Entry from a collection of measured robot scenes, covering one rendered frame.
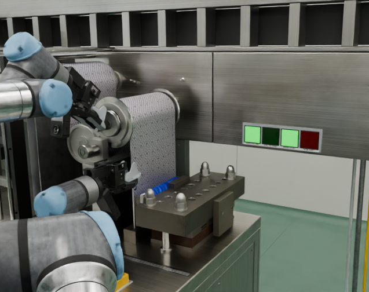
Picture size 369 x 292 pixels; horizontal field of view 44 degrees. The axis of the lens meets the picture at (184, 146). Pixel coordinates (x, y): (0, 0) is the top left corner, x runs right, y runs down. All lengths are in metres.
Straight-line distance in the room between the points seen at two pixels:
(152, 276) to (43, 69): 0.57
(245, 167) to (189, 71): 2.65
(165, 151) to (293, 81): 0.45
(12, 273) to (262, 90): 0.96
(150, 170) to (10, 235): 0.74
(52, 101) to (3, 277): 0.37
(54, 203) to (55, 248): 0.37
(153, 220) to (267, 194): 2.90
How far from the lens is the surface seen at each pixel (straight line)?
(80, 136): 1.41
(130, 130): 1.28
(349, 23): 1.36
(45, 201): 1.07
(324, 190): 3.94
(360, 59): 1.35
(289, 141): 1.41
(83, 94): 1.20
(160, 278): 1.18
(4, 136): 1.47
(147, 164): 1.37
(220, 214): 1.35
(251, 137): 1.45
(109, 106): 1.30
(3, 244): 0.71
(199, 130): 1.54
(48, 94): 0.93
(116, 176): 1.20
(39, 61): 1.09
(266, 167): 4.04
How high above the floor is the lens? 1.48
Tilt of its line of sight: 13 degrees down
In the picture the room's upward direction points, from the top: 1 degrees counter-clockwise
